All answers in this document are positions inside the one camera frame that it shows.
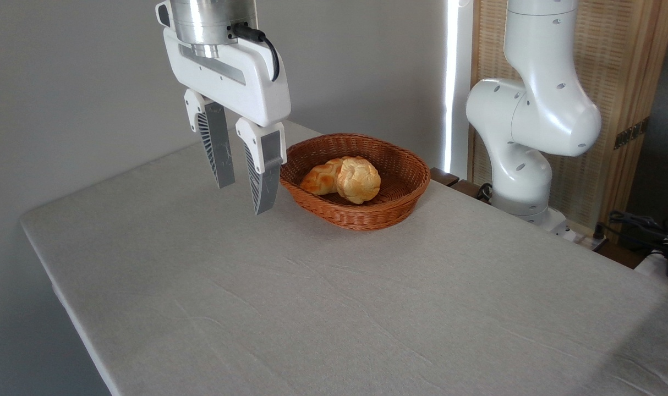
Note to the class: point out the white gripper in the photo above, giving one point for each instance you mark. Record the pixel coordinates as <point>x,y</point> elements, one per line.
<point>240,88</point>

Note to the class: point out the round pale bread roll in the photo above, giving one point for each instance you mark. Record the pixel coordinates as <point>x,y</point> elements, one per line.
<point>359,181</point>

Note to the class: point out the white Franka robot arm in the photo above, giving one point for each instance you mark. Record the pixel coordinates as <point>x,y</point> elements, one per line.
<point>548,110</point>

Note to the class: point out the braided golden bread roll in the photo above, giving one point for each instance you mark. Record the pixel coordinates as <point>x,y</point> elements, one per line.
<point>320,179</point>

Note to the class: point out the brown wicker basket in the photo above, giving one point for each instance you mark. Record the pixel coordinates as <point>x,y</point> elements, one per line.
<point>367,217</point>

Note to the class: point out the grey tablecloth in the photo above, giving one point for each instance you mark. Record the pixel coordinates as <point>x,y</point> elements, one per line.
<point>312,302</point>

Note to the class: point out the dark wooden furniture edge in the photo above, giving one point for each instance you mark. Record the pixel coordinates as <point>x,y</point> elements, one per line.
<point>444,177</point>

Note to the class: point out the metal screen hinge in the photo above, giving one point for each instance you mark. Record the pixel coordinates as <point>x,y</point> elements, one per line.
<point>631,133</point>

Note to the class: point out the wooden folding screen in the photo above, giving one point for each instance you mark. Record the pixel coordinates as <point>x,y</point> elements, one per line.
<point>625,55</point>

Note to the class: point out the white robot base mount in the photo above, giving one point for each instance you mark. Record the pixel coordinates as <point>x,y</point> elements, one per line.
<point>559,223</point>

